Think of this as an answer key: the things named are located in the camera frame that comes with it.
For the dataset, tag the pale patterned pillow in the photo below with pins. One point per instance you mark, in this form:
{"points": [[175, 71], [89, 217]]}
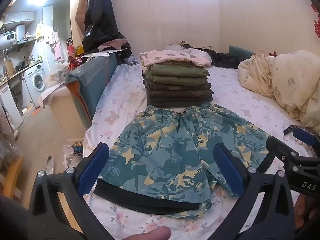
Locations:
{"points": [[200, 52]]}

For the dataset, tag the plastic bag with packets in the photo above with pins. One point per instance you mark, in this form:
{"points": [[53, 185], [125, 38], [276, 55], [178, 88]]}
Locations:
{"points": [[75, 152]]}

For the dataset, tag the teal padded bed side board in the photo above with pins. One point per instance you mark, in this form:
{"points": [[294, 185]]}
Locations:
{"points": [[92, 82]]}

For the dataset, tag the teal headboard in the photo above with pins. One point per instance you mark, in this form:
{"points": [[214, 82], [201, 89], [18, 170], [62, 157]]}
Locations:
{"points": [[240, 51]]}

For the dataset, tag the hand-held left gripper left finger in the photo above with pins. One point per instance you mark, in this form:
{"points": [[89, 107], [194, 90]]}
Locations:
{"points": [[93, 167]]}

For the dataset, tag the hanging dark garment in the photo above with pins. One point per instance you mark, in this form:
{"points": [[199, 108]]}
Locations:
{"points": [[102, 17]]}

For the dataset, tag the black cloth strip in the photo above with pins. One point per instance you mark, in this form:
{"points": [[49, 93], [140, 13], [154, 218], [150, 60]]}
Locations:
{"points": [[140, 200]]}

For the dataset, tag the yellow item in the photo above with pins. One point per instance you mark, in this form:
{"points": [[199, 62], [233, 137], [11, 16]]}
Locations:
{"points": [[79, 50]]}

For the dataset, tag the blue yellow patterned shorts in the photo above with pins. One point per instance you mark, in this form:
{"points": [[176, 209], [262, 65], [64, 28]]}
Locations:
{"points": [[175, 155]]}

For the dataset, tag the person's left hand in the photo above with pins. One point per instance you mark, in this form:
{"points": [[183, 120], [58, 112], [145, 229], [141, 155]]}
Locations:
{"points": [[150, 234]]}

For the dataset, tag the white washing machine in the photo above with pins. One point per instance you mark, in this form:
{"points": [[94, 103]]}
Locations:
{"points": [[36, 81]]}

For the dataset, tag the white water heater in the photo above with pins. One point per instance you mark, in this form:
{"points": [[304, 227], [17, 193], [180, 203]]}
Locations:
{"points": [[7, 40]]}

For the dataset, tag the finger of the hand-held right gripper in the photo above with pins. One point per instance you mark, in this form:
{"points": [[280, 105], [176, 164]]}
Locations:
{"points": [[277, 147], [303, 136]]}

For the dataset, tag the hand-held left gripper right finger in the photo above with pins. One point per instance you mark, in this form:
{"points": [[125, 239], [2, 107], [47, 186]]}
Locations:
{"points": [[228, 170]]}

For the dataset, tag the person's right hand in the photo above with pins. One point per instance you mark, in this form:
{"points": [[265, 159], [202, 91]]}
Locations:
{"points": [[303, 211]]}

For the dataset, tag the dark crumpled clothes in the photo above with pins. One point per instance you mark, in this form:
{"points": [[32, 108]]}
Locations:
{"points": [[225, 58]]}

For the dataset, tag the wooden stool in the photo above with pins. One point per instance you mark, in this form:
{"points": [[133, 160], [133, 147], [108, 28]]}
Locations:
{"points": [[11, 175]]}

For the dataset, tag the stack of folded green pants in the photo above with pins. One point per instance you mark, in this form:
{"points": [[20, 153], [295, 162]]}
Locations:
{"points": [[178, 90]]}

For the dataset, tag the red bottle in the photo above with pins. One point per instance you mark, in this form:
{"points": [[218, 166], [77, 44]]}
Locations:
{"points": [[71, 50]]}

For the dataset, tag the white papers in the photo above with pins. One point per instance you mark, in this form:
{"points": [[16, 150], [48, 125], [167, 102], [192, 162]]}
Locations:
{"points": [[100, 53]]}

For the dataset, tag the cream patterned quilt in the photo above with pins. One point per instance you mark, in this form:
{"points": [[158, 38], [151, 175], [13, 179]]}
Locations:
{"points": [[287, 80]]}

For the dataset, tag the red wall decoration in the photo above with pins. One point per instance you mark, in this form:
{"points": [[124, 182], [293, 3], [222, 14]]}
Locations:
{"points": [[317, 22]]}

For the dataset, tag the small red toy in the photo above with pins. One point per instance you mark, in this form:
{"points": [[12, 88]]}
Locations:
{"points": [[273, 53]]}

